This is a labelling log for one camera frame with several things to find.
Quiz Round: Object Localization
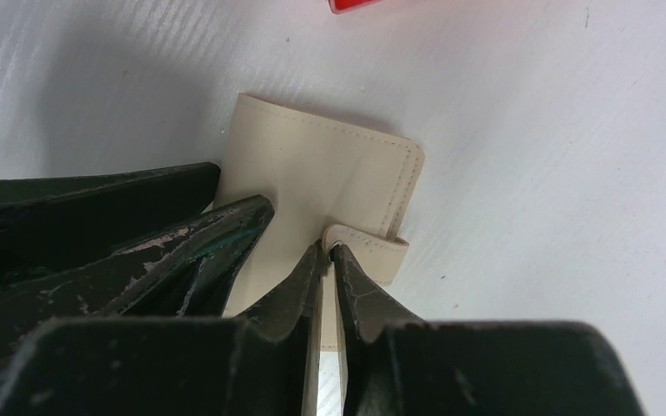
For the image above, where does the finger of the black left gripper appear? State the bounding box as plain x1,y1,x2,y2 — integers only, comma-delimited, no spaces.
0,196,274,383
0,162,221,285

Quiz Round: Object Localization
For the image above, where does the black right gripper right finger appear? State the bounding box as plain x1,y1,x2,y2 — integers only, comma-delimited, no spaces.
330,244,643,415

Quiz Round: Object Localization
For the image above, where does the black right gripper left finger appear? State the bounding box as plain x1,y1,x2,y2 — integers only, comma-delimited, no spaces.
0,243,324,415

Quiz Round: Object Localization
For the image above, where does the red plastic bin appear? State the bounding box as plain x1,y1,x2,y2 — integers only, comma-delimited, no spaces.
328,0,380,15

